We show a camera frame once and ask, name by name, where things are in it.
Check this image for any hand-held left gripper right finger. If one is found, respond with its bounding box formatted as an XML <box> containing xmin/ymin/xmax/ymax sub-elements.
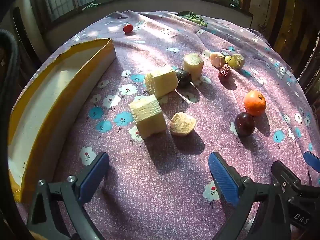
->
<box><xmin>208</xmin><ymin>151</ymin><xmax>292</xmax><ymax>240</ymax></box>

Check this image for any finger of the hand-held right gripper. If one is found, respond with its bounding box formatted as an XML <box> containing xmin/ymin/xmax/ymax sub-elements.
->
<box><xmin>303</xmin><ymin>151</ymin><xmax>320</xmax><ymax>173</ymax></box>
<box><xmin>271</xmin><ymin>160</ymin><xmax>302</xmax><ymax>193</ymax></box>

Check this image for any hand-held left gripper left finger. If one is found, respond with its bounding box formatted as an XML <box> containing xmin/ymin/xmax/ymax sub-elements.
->
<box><xmin>26</xmin><ymin>151</ymin><xmax>110</xmax><ymax>240</ymax></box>

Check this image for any dark red plum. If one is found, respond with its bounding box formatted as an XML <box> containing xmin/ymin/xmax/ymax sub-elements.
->
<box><xmin>234</xmin><ymin>112</ymin><xmax>256</xmax><ymax>137</ymax></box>

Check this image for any crumbly brown corn cob chunk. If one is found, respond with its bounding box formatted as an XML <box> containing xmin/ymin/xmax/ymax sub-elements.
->
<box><xmin>169</xmin><ymin>112</ymin><xmax>197</xmax><ymax>137</ymax></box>

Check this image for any orange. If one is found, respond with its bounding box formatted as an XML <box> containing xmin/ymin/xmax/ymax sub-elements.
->
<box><xmin>244</xmin><ymin>90</ymin><xmax>267</xmax><ymax>117</ymax></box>

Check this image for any large ribbed corn cob chunk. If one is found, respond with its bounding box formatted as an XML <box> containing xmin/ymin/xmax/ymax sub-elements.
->
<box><xmin>129</xmin><ymin>94</ymin><xmax>167</xmax><ymax>139</ymax></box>
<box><xmin>144</xmin><ymin>66</ymin><xmax>179</xmax><ymax>98</ymax></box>

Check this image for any yellow cardboard box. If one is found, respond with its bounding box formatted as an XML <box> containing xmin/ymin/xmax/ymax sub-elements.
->
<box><xmin>7</xmin><ymin>38</ymin><xmax>117</xmax><ymax>203</ymax></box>

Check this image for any red dried date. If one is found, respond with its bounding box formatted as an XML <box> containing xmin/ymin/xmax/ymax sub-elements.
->
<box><xmin>219</xmin><ymin>66</ymin><xmax>232</xmax><ymax>82</ymax></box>

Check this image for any dark purple plum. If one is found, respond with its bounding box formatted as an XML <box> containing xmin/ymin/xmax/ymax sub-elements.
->
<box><xmin>174</xmin><ymin>68</ymin><xmax>192</xmax><ymax>88</ymax></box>

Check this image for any purple floral tablecloth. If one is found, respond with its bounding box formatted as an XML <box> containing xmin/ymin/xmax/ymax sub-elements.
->
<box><xmin>15</xmin><ymin>10</ymin><xmax>320</xmax><ymax>240</ymax></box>

